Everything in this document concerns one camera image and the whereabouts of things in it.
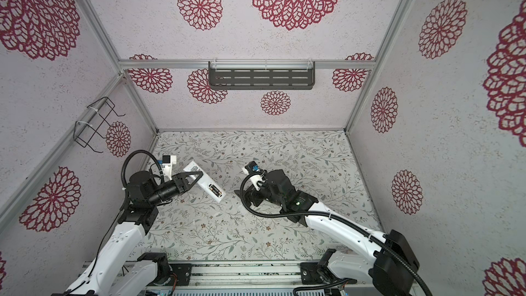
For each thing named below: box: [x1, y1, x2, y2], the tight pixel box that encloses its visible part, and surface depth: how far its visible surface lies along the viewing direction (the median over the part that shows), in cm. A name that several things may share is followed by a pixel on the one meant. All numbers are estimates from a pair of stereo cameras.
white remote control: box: [182, 160, 227, 204], surface depth 75 cm
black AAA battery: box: [209, 184, 222, 198], surface depth 76 cm
